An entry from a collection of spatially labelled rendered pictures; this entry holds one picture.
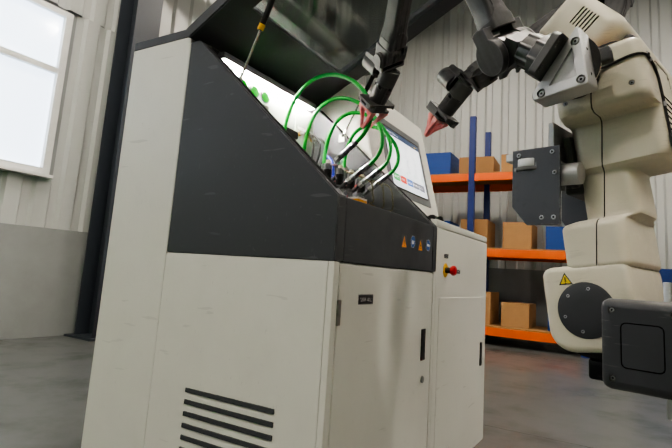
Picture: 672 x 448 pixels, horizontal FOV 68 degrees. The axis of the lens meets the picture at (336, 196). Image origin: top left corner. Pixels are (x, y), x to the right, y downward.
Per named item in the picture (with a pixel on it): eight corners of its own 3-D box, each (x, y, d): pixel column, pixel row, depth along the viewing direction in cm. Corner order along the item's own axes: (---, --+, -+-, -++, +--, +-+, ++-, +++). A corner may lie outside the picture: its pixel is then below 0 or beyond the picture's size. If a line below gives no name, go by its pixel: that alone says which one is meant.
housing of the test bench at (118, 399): (131, 544, 136) (192, 27, 158) (70, 512, 150) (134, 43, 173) (367, 427, 254) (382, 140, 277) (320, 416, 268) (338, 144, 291)
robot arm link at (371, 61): (380, 57, 138) (406, 48, 141) (358, 37, 144) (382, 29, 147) (377, 92, 147) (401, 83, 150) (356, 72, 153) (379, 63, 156)
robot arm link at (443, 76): (483, 64, 149) (492, 81, 155) (461, 46, 156) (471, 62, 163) (451, 91, 151) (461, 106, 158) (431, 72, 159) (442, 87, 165)
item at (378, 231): (343, 262, 121) (347, 196, 124) (327, 261, 124) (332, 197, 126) (432, 271, 174) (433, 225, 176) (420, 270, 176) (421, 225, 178)
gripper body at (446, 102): (438, 109, 165) (452, 91, 162) (456, 127, 159) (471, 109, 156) (426, 104, 160) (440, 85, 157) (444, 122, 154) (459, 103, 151)
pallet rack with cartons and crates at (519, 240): (594, 351, 638) (592, 124, 684) (588, 358, 566) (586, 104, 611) (394, 326, 782) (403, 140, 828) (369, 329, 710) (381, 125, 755)
